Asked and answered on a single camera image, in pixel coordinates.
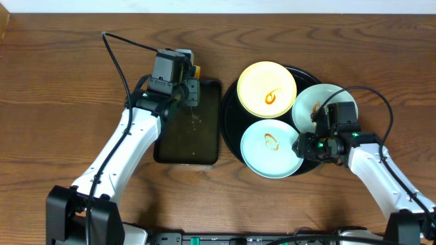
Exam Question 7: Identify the light blue plate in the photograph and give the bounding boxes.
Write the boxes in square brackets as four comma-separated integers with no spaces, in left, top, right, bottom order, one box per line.
[240,119,303,179]

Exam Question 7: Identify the green yellow sponge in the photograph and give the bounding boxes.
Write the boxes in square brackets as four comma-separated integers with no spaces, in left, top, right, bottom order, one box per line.
[191,65,201,80]

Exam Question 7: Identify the yellow plate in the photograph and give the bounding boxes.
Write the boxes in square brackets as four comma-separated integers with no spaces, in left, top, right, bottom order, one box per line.
[236,61,297,118]

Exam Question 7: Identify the round black tray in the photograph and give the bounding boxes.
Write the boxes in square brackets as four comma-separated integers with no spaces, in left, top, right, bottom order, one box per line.
[219,66,322,166]

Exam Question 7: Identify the black rectangular water tray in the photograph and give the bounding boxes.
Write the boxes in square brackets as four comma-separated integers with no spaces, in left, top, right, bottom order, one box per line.
[153,80,221,165]

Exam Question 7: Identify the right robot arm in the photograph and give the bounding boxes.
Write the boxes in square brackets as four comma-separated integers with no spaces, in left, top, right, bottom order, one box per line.
[292,132,435,244]

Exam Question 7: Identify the pale green plate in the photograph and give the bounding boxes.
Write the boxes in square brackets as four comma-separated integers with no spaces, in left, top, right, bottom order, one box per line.
[292,84,342,133]

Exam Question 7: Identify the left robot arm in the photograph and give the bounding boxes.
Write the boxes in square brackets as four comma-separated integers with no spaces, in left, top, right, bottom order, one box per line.
[46,76,200,244]

